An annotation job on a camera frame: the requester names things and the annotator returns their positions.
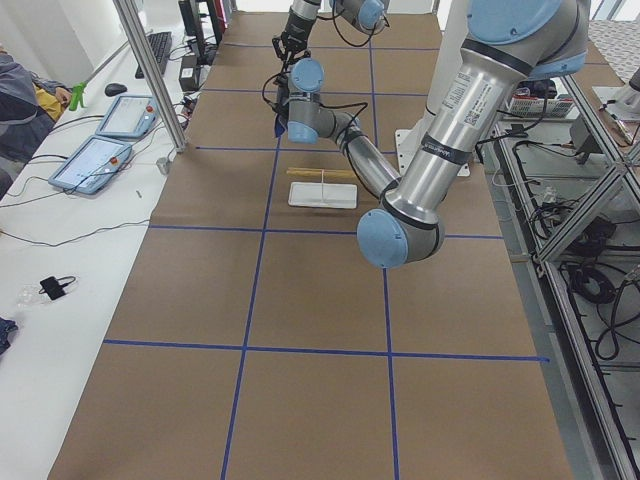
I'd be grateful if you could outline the far blue teach pendant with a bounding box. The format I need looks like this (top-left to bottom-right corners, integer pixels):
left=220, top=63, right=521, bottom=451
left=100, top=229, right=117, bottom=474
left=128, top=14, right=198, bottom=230
left=96, top=94, right=156, bottom=140

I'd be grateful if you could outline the small black adapter box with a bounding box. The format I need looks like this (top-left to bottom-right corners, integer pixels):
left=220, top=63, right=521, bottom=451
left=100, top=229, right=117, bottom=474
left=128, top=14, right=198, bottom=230
left=39, top=275, right=77, bottom=300

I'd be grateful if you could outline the blue teach pendant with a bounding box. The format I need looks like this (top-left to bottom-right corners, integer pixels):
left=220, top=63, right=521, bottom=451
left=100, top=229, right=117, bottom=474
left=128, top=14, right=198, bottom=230
left=48, top=135, right=132, bottom=195
left=96, top=94, right=156, bottom=140

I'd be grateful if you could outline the green handled tool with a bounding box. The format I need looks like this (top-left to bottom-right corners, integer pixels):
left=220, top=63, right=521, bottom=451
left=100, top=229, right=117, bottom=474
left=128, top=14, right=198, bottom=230
left=67, top=82, right=87, bottom=111

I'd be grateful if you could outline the black power brick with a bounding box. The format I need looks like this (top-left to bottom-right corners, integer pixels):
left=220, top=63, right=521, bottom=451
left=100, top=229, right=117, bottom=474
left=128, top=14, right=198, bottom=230
left=179, top=54, right=201, bottom=92

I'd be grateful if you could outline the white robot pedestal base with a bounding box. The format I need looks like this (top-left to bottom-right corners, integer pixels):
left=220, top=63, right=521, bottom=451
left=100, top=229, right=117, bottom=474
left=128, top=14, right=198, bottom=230
left=395, top=122, right=471, bottom=177

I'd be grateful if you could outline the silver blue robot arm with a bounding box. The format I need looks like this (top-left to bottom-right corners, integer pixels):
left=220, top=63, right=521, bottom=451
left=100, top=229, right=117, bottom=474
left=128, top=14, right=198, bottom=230
left=277, top=1, right=590, bottom=268
left=272, top=0, right=389, bottom=72

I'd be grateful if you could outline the left wooden rack bar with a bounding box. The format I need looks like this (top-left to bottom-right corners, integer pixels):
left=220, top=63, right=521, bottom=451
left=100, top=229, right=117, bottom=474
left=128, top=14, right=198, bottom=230
left=286, top=168, right=356, bottom=179

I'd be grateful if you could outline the seated person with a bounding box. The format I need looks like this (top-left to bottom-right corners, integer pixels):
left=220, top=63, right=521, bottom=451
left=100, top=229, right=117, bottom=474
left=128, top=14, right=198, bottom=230
left=1, top=46, right=72, bottom=196

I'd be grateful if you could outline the near blue teach pendant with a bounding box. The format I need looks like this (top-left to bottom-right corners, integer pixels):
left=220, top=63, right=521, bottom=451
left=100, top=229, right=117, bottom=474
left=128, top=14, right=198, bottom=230
left=48, top=135, right=132, bottom=195

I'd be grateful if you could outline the black computer mouse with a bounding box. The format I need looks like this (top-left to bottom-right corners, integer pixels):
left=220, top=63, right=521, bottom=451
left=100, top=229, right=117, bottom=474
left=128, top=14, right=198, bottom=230
left=104, top=83, right=128, bottom=97

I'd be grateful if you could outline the white towel rack base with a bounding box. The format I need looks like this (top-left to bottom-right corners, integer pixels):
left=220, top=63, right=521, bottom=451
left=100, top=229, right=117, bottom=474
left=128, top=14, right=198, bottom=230
left=288, top=182, right=358, bottom=209

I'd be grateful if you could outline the black keyboard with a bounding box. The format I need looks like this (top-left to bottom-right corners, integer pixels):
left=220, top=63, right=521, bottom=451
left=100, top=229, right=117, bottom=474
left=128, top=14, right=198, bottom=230
left=146, top=31, right=172, bottom=76

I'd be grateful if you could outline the aluminium frame post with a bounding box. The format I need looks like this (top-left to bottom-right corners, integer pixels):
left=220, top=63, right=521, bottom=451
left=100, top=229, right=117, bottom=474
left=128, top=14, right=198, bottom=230
left=113, top=0, right=187, bottom=153

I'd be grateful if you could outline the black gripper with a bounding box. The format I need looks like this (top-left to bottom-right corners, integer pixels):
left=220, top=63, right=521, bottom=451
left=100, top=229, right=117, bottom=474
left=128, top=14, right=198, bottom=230
left=272, top=32, right=310, bottom=73

